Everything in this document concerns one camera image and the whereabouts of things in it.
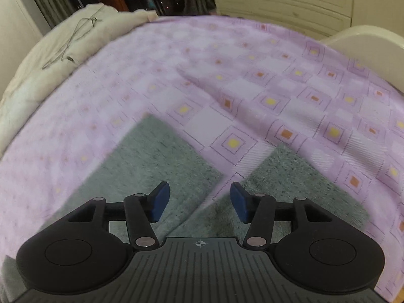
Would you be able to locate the cream duvet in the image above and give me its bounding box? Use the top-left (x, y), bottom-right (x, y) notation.
top-left (0, 3), bottom-right (158, 157)

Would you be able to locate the cream bed footboard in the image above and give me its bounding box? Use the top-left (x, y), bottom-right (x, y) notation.
top-left (318, 25), bottom-right (404, 96)

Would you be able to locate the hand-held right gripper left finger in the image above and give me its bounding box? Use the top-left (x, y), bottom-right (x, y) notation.
top-left (68, 181), bottom-right (171, 250)

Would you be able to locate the grey-green towel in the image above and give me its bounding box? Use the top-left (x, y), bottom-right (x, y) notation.
top-left (0, 114), bottom-right (370, 303)

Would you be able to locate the thin grey cable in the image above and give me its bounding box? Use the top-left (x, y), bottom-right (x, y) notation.
top-left (42, 15), bottom-right (103, 70)

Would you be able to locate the purple checked bedsheet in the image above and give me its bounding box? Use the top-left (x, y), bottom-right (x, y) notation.
top-left (0, 16), bottom-right (404, 303)

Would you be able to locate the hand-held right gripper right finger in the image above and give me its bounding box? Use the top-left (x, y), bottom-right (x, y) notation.
top-left (230, 181), bottom-right (335, 250)

